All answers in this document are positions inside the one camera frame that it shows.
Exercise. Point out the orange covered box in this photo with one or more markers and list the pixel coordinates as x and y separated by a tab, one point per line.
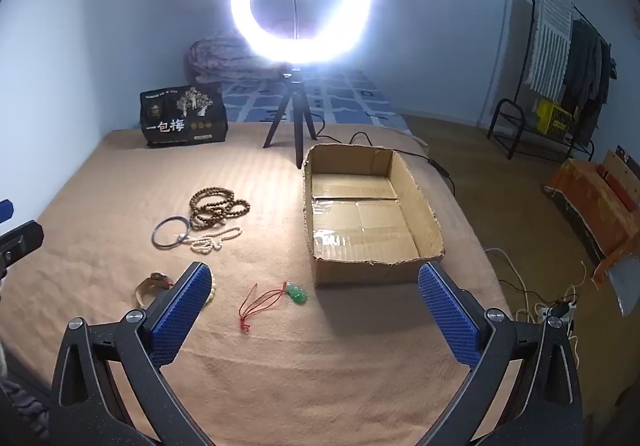
595	206

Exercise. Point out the tan blanket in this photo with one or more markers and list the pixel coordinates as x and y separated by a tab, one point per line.
125	175

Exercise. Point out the grey foil sheet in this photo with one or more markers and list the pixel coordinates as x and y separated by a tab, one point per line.
627	283

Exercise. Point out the silver bangle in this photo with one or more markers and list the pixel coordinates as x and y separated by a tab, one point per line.
156	237

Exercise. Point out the striped white towel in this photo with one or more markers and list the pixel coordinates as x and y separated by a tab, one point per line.
550	35

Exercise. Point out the blue patterned mat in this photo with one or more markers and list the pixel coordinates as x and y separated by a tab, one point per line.
345	100

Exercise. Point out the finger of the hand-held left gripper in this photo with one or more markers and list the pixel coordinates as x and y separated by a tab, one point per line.
22	238
5	211

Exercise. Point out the black printed bag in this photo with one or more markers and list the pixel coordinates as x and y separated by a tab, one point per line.
182	118

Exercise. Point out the cardboard box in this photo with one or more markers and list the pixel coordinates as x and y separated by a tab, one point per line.
360	221

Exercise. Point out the yellow box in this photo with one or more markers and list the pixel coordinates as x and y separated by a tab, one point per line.
552	118

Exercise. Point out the flat cardboard piece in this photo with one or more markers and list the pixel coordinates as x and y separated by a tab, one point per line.
622	175

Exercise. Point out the dark striped cloth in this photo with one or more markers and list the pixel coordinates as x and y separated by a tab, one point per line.
25	408

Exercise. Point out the black clothes rack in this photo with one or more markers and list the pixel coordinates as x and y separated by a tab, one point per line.
505	118

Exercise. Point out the folded grey quilt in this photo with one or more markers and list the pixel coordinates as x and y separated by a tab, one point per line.
215	58

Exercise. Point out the white power strip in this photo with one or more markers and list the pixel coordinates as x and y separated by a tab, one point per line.
557	311

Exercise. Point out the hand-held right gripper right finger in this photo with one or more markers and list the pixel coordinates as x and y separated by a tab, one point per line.
450	316

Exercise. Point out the dark hanging clothes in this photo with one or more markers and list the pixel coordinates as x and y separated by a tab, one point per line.
587	70

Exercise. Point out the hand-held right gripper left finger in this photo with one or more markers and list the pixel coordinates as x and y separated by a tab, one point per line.
180	311

